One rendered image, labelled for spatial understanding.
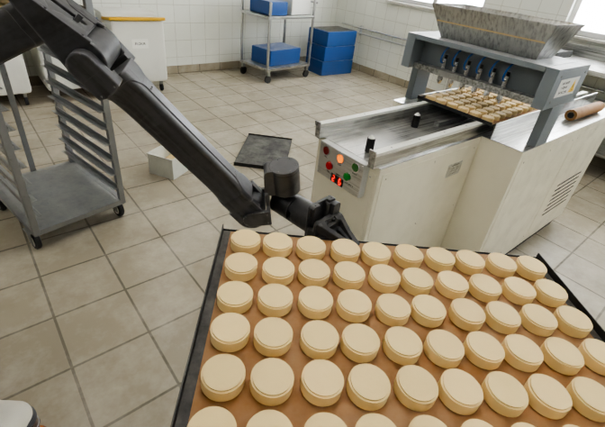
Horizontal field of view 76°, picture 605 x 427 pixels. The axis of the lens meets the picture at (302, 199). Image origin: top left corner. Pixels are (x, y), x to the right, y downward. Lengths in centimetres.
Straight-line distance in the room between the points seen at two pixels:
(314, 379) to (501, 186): 159
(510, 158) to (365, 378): 153
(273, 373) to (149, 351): 137
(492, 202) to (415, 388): 155
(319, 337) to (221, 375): 13
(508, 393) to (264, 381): 29
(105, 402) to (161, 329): 35
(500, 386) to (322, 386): 22
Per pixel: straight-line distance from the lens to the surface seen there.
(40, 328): 205
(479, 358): 59
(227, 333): 52
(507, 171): 193
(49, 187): 270
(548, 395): 60
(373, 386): 50
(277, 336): 52
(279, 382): 48
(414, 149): 152
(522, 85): 195
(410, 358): 55
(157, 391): 172
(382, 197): 148
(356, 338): 54
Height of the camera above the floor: 144
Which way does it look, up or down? 32 degrees down
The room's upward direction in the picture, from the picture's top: 7 degrees clockwise
